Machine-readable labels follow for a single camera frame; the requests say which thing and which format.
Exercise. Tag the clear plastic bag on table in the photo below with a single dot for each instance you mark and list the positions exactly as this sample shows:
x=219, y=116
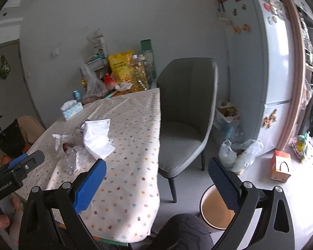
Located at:
x=95, y=88

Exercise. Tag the crumpled tissue by bottles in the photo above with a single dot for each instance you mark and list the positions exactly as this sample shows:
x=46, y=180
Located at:
x=123, y=86

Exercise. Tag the white paper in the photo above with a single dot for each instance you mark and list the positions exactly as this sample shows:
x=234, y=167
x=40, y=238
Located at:
x=96, y=138

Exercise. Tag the person left hand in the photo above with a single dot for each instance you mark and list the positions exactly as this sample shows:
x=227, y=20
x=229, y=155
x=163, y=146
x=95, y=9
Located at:
x=4, y=219

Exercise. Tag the orange gift box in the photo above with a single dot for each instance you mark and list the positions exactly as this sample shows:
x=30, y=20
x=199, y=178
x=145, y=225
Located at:
x=280, y=166

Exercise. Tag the person knee dark trousers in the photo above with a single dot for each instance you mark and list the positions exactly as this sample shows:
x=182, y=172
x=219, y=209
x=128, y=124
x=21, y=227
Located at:
x=183, y=231

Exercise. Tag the clear plastic wrapper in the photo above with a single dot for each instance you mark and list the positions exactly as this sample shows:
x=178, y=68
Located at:
x=75, y=159

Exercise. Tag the blue drink can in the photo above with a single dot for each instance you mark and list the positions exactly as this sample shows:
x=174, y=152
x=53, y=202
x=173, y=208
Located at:
x=77, y=95

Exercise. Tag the bag beside refrigerator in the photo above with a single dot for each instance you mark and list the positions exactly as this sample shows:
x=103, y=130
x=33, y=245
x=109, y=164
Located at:
x=227, y=119

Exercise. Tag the white carton on shelf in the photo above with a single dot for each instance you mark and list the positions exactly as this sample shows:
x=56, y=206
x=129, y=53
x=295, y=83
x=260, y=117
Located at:
x=98, y=41

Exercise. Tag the black and tan clothes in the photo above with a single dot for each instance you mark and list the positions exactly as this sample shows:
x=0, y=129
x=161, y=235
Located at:
x=18, y=137

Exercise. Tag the round trash bin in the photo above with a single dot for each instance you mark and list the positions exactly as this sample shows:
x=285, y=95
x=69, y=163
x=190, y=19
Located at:
x=213, y=211

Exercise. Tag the plastic bag on floor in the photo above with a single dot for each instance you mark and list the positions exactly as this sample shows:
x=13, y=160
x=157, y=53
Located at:
x=238, y=157

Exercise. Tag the green tall box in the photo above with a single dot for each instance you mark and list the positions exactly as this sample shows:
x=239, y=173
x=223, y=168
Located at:
x=147, y=51

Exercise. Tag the white crumpled tissue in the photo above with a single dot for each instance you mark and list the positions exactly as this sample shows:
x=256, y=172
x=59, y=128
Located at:
x=62, y=142

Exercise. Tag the blue tissue box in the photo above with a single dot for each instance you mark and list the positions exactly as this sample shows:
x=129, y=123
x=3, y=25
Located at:
x=71, y=108

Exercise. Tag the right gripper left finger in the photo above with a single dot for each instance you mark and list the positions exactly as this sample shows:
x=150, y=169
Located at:
x=38, y=227

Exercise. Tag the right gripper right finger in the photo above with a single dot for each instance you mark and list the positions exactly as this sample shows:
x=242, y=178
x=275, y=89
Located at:
x=274, y=229

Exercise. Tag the red round bottle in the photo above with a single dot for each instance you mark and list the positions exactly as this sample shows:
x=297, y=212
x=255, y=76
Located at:
x=109, y=82

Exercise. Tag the cooking oil bottle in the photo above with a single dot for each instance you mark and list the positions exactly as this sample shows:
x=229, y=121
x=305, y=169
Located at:
x=138, y=73

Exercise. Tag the grey upholstered chair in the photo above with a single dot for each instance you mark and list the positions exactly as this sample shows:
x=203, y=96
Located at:
x=188, y=90

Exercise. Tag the yellow snack bag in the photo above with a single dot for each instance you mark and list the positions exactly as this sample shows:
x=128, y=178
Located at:
x=120, y=66

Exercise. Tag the white refrigerator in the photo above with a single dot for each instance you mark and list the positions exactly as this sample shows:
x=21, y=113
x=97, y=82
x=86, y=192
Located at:
x=261, y=61

